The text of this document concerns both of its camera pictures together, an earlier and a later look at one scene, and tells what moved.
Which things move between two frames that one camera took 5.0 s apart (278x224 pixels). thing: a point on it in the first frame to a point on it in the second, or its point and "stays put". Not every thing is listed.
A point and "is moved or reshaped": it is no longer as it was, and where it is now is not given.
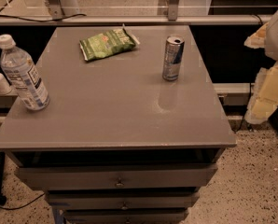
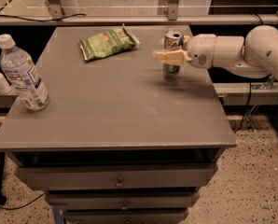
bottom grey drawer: x=126 y=216 stays put
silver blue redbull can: x=173 y=57 is moved or reshaped
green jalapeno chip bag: x=106 y=43 stays put
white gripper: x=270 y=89 to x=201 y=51
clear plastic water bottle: x=20 y=70 stays put
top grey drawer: x=116 y=176 stays put
